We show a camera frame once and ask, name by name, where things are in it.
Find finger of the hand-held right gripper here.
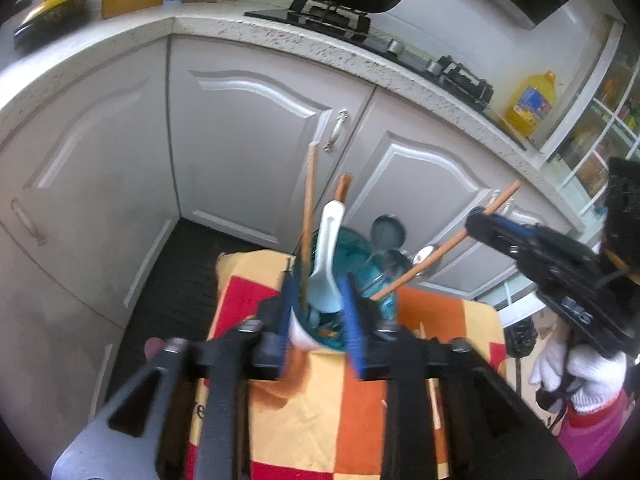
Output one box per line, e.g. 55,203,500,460
492,215,547,242
465,214,532,262

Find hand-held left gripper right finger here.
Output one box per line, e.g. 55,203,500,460
336,272,576,480

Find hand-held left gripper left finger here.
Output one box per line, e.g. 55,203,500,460
52,270,296,480

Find teal-lined utensil cup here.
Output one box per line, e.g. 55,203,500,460
292,227,401,353

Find white ceramic spoon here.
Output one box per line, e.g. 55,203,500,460
306,200,347,313

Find small metal spoon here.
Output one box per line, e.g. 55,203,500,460
411,245,440,267

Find pink-handled metal spoon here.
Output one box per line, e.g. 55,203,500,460
369,215,407,281

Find person's right forearm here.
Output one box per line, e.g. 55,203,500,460
552,390,633,480

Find person's right hand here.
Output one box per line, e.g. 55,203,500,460
530,331,629,414

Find orange yellow checked tablecloth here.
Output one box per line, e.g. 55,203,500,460
185,252,508,480

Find white cabinet door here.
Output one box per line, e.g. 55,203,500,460
167,35,376,256
345,85,551,301
0,37,173,341

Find yellow cooking oil bottle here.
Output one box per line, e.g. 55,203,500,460
505,71,557,138

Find white framed glass door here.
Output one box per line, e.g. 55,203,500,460
537,15,640,221

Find black gas stove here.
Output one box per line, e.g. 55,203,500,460
244,0,496,106

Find black pot with yellow lid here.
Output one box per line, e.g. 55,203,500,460
12,0,93,43

